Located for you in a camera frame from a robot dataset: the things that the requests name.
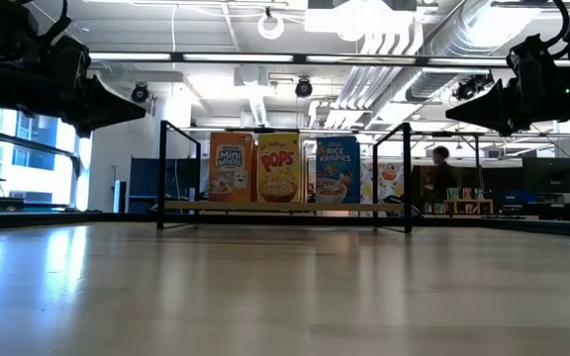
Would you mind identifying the person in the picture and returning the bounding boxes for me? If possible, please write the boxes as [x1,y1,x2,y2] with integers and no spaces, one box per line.
[430,145,460,202]

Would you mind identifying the orange Mini Wheats cereal box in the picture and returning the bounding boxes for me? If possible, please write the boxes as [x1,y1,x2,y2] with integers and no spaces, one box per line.
[208,132,257,203]

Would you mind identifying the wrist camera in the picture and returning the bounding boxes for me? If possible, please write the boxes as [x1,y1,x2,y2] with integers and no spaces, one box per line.
[42,33,92,68]
[507,33,547,68]

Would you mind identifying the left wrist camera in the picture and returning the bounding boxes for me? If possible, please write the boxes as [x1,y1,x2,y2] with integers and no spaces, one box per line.
[42,33,92,68]

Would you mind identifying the black aluminium table frame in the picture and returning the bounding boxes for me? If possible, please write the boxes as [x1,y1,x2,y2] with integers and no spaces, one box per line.
[0,210,570,239]

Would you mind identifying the black ceiling fixture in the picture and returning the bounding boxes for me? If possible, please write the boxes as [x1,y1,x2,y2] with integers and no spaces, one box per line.
[452,73,494,103]

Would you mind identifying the white ring light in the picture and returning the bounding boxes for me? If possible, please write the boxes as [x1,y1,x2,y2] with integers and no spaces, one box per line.
[256,12,286,41]

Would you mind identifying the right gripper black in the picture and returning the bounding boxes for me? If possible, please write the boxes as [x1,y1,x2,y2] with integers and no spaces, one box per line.
[445,63,570,135]

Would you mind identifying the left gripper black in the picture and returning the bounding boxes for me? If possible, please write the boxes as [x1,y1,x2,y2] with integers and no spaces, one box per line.
[0,61,146,139]

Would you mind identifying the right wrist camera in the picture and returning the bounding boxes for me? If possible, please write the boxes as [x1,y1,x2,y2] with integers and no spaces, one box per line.
[507,33,547,68]

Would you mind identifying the wooden shelf with black frame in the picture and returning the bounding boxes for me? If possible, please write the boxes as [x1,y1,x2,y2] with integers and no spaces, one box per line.
[155,120,414,234]

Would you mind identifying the blue partition panel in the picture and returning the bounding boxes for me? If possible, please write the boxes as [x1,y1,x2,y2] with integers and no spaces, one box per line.
[126,156,200,214]

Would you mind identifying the silver ventilation duct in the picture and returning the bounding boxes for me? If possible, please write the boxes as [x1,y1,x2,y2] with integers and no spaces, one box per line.
[406,0,514,103]

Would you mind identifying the overhead LED light bar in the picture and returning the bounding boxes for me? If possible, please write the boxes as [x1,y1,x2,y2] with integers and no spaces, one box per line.
[89,50,570,69]

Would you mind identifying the blue Rice Krispies cereal box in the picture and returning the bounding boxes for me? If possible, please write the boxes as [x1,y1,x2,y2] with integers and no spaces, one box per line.
[315,135,362,205]

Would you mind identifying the white cereal box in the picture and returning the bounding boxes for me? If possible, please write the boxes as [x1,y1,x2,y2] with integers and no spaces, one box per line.
[361,161,405,204]

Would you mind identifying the small wooden background shelf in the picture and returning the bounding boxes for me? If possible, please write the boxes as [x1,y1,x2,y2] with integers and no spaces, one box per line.
[441,197,495,217]

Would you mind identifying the yellow Corn Pops cereal box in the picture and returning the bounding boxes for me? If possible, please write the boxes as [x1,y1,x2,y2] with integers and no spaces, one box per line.
[256,132,302,204]

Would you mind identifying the white ceiling pipes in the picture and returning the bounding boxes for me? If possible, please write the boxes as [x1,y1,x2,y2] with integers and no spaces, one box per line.
[324,29,425,130]

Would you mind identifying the black ceiling camera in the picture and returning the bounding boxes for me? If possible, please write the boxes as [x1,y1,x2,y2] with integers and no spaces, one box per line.
[294,77,314,99]
[130,82,150,104]

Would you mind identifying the black computer monitor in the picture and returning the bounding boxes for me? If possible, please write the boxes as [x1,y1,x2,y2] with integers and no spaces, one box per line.
[522,156,570,195]

